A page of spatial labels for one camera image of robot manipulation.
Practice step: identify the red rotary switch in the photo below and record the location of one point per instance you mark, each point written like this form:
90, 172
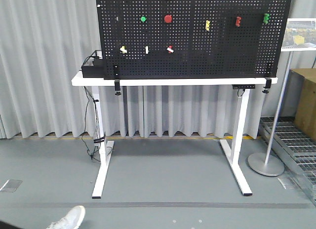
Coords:
170, 49

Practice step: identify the yellow-white rotary switch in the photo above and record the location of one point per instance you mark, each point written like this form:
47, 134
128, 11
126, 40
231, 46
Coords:
123, 49

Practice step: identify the left black clamp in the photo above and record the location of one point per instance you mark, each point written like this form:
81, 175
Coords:
117, 80

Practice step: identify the black clamp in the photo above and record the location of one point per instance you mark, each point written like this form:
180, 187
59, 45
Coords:
117, 80
268, 84

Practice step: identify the black perforated pegboard panel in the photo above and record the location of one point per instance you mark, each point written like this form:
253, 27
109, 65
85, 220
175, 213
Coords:
225, 51

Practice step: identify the black electronics box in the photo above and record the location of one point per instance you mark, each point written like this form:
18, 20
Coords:
92, 66

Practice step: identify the desk height control panel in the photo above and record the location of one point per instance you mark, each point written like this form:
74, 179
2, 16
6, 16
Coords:
244, 86

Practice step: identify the lower red mushroom button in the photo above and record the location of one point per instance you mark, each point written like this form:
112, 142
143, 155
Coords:
168, 18

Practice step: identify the right black clamp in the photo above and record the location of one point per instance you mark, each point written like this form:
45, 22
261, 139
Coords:
268, 84

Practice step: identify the silver sign stand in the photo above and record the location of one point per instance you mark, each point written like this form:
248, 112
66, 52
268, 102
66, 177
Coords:
263, 163

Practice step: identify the white sneaker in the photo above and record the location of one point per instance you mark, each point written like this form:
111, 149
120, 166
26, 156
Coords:
72, 220

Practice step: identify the metal floor grating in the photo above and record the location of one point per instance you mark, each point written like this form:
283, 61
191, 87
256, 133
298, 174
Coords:
298, 153

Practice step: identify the brown cardboard box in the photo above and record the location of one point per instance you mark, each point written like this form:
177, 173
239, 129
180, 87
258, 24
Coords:
305, 118

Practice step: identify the framed poster sign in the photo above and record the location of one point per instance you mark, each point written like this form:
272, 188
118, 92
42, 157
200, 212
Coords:
300, 35

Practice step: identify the yellow toggle handle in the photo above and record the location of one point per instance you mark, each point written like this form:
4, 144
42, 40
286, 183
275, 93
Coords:
207, 25

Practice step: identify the red toggle handle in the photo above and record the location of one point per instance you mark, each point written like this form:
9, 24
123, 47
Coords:
238, 21

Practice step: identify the green toggle handle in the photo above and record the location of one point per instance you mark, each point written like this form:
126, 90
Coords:
266, 18

